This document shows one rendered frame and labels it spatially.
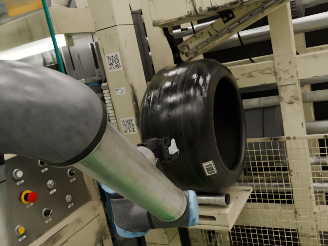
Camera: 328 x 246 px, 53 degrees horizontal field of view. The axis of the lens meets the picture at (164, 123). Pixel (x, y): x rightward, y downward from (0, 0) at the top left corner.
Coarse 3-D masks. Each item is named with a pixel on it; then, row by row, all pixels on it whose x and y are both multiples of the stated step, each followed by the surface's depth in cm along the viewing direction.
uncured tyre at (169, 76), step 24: (168, 72) 130; (192, 72) 123; (216, 72) 128; (144, 96) 129; (168, 96) 121; (192, 96) 117; (216, 96) 162; (240, 96) 151; (144, 120) 124; (168, 120) 119; (192, 120) 115; (216, 120) 166; (240, 120) 154; (168, 144) 119; (192, 144) 115; (216, 144) 120; (240, 144) 151; (168, 168) 124; (192, 168) 119; (216, 168) 120; (240, 168) 142; (216, 192) 133
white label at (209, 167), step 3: (207, 162) 116; (210, 162) 116; (204, 165) 117; (207, 165) 117; (210, 165) 117; (213, 165) 117; (204, 168) 118; (207, 168) 118; (210, 168) 118; (213, 168) 118; (207, 171) 119; (210, 171) 119; (213, 171) 119; (216, 171) 119; (207, 174) 119; (210, 174) 119
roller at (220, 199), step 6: (198, 198) 134; (204, 198) 133; (210, 198) 131; (216, 198) 130; (222, 198) 129; (228, 198) 130; (210, 204) 133; (216, 204) 131; (222, 204) 130; (228, 204) 130
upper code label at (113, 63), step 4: (116, 52) 143; (108, 56) 145; (112, 56) 144; (116, 56) 143; (108, 60) 146; (112, 60) 145; (116, 60) 144; (120, 60) 143; (108, 64) 146; (112, 64) 145; (116, 64) 144; (120, 64) 143; (108, 68) 147; (112, 68) 146; (116, 68) 145; (120, 68) 144
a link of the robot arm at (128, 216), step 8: (112, 200) 88; (120, 200) 86; (128, 200) 86; (112, 208) 89; (120, 208) 87; (128, 208) 86; (136, 208) 86; (120, 216) 87; (128, 216) 86; (136, 216) 86; (144, 216) 85; (120, 224) 87; (128, 224) 87; (136, 224) 86; (144, 224) 86; (120, 232) 88; (128, 232) 87; (136, 232) 87; (144, 232) 88
